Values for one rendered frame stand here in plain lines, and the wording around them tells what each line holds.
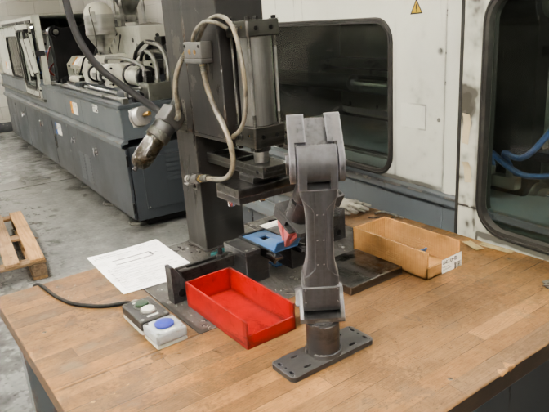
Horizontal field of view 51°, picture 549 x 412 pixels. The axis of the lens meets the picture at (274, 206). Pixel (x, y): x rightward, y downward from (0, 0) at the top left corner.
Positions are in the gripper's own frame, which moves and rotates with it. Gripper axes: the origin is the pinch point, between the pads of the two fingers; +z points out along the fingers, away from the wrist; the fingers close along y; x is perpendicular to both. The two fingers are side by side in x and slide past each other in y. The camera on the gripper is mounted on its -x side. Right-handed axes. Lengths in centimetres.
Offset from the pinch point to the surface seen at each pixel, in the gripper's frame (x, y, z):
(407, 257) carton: -24.2, -16.7, -2.4
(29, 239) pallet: -3, 225, 228
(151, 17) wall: -320, 686, 318
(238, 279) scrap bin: 12.8, -1.2, 6.4
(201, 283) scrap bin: 20.4, 2.4, 8.4
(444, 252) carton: -35.7, -19.1, -2.4
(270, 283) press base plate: 3.6, -2.5, 10.6
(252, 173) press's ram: 2.5, 15.6, -9.3
